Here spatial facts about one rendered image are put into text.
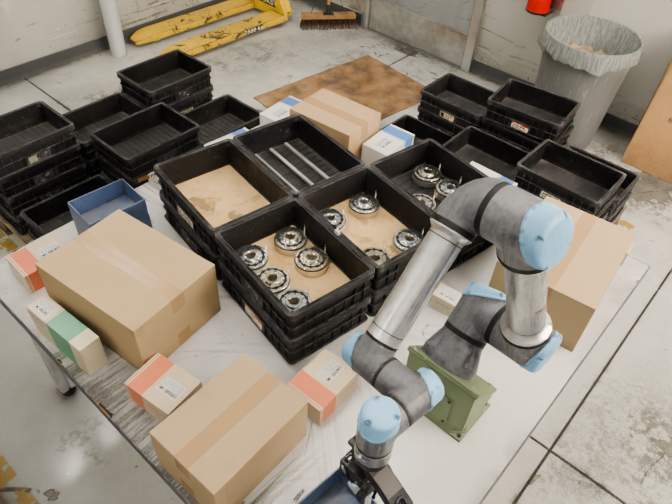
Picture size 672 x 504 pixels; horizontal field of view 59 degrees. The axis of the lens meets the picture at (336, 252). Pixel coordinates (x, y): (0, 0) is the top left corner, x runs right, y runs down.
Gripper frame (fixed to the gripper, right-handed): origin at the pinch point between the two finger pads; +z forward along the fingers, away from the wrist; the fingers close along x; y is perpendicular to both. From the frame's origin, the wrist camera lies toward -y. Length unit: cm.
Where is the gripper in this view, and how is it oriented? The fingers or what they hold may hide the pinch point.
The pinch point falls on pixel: (370, 501)
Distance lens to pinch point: 140.9
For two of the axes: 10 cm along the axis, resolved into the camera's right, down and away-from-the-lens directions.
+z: -0.5, 7.1, 7.0
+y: -6.8, -5.4, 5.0
